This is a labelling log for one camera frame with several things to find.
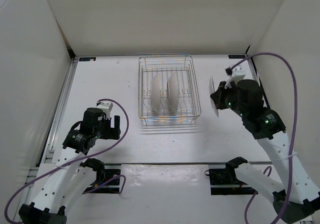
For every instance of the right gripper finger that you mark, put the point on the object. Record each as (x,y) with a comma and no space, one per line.
(221,88)
(215,99)

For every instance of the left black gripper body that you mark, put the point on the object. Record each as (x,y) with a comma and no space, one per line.
(103,131)

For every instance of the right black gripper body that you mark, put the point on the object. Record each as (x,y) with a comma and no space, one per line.
(230,99)

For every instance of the orange sunburst plate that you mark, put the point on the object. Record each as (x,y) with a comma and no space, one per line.
(212,90)

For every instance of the flower pattern plate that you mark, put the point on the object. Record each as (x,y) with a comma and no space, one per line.
(172,92)

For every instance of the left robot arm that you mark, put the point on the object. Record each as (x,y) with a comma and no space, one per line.
(75,174)

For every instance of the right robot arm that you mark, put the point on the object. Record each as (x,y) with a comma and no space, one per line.
(295,197)

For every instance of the left white plate in rack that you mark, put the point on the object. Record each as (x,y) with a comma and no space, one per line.
(155,94)

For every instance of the right corner label sticker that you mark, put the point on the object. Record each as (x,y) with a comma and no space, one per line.
(236,56)

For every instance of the corner label sticker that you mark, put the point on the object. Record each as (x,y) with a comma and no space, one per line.
(87,59)
(236,56)

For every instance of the left corner label sticker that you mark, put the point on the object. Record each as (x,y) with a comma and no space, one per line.
(87,59)

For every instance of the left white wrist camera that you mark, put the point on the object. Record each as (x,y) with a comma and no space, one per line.
(106,106)

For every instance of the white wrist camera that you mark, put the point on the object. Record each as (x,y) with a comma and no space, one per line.
(106,106)
(235,77)

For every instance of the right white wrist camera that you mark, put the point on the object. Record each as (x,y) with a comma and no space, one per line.
(235,77)

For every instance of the metal wire dish rack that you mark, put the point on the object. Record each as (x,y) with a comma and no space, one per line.
(189,108)

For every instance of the aluminium table edge rail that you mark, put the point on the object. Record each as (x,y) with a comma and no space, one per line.
(49,147)

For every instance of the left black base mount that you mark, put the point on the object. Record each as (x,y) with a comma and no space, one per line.
(113,187)

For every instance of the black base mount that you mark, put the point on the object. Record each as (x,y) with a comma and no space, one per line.
(113,187)
(221,184)

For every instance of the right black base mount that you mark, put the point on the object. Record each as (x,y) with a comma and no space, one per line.
(221,184)

